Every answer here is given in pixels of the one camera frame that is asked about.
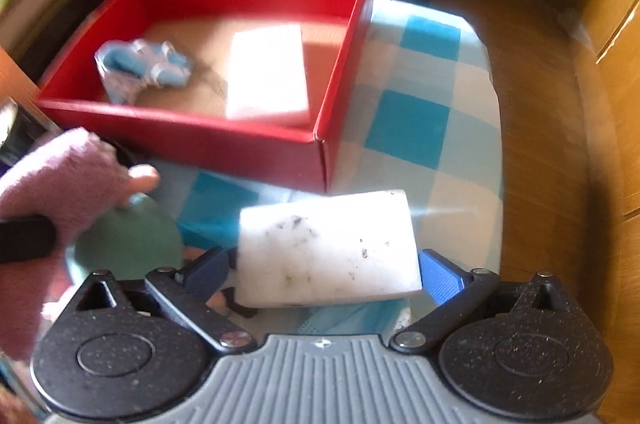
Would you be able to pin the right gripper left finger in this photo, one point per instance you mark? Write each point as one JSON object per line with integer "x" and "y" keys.
{"x": 182, "y": 295}

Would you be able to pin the blue mask under sponge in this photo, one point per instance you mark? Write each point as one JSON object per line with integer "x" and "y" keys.
{"x": 381, "y": 318}

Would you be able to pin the blue face mask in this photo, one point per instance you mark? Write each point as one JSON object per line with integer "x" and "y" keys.
{"x": 127, "y": 69}

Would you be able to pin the white sponge block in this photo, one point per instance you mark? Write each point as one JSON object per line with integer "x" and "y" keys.
{"x": 325, "y": 251}
{"x": 266, "y": 76}

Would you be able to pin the wooden wardrobe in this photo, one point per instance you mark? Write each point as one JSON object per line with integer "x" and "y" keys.
{"x": 608, "y": 77}

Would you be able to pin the left hand pink glove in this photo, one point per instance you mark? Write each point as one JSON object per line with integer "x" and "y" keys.
{"x": 72, "y": 180}

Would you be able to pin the blue checkered cloth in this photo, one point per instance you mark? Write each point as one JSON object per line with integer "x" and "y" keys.
{"x": 423, "y": 116}

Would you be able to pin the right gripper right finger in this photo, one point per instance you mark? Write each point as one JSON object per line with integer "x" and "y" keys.
{"x": 459, "y": 296}

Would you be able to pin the red cardboard box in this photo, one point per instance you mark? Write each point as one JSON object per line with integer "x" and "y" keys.
{"x": 188, "y": 125}

